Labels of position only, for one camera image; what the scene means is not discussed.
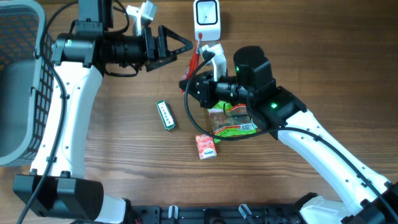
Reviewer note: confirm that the dark green gum pack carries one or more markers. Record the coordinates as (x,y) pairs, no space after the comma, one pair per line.
(166,115)

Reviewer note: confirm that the white barcode scanner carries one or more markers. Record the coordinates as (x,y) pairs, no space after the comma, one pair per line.
(207,19)

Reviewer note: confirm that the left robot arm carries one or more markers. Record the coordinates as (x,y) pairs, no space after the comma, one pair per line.
(56,186)

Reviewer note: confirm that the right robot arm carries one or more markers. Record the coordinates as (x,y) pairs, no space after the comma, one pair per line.
(365,195)

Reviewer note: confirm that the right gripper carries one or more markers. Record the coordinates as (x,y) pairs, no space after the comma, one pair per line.
(206,93)

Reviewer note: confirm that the red long stick packet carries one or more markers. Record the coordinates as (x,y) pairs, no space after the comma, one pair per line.
(194,59)

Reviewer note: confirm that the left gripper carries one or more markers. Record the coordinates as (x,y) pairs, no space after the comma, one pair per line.
(152,58)

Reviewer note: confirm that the green snack bag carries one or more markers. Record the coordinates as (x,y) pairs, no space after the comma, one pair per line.
(228,120)

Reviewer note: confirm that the grey plastic shopping basket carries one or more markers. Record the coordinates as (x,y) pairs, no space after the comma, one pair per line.
(26,81)

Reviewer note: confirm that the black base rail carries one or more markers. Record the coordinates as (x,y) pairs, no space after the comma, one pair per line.
(266,214)

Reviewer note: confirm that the red small box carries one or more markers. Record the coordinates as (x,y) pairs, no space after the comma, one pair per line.
(206,146)

